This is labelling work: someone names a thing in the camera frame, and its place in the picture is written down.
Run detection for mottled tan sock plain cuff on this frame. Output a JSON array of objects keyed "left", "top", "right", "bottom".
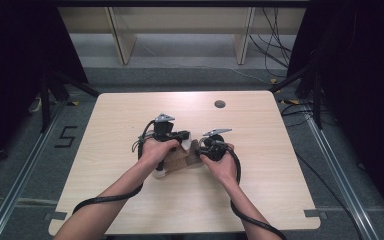
[{"left": 152, "top": 151, "right": 204, "bottom": 180}]

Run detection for bundle of black cables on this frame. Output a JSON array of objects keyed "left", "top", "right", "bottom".
[{"left": 248, "top": 7, "right": 295, "bottom": 70}]

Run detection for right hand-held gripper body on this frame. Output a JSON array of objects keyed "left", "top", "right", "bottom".
[{"left": 201, "top": 127, "right": 233, "bottom": 163}]

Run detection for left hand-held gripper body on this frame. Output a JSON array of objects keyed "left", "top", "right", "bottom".
[{"left": 152, "top": 113, "right": 176, "bottom": 142}]

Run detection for aluminium floor rail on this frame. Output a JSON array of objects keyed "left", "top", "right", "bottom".
[
  {"left": 300, "top": 105, "right": 383, "bottom": 240},
  {"left": 0, "top": 99, "right": 70, "bottom": 240}
]

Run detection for black floor cable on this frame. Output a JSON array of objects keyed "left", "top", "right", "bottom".
[{"left": 279, "top": 99, "right": 366, "bottom": 240}]

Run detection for person's left hand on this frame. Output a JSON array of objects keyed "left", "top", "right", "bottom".
[{"left": 139, "top": 138, "right": 181, "bottom": 169}]

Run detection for mottled tan sock labelled cuff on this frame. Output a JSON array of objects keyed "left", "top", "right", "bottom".
[{"left": 161, "top": 138, "right": 204, "bottom": 174}]

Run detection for light wooden shelf unit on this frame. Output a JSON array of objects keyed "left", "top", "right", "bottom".
[{"left": 58, "top": 6, "right": 308, "bottom": 66}]

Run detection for person's right hand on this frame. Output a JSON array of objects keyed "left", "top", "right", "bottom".
[{"left": 199, "top": 143, "right": 241, "bottom": 188}]

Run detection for dark curtain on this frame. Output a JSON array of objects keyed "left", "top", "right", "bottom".
[
  {"left": 286, "top": 0, "right": 384, "bottom": 231},
  {"left": 0, "top": 0, "right": 90, "bottom": 176}
]

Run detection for grey tape strip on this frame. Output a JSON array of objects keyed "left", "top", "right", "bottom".
[
  {"left": 44, "top": 211, "right": 69, "bottom": 221},
  {"left": 303, "top": 208, "right": 328, "bottom": 220}
]

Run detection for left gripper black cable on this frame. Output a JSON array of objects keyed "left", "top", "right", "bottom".
[{"left": 72, "top": 119, "right": 157, "bottom": 215}]

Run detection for black metal stand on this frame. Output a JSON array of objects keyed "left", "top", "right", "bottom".
[
  {"left": 39, "top": 68, "right": 102, "bottom": 134},
  {"left": 268, "top": 59, "right": 325, "bottom": 131}
]

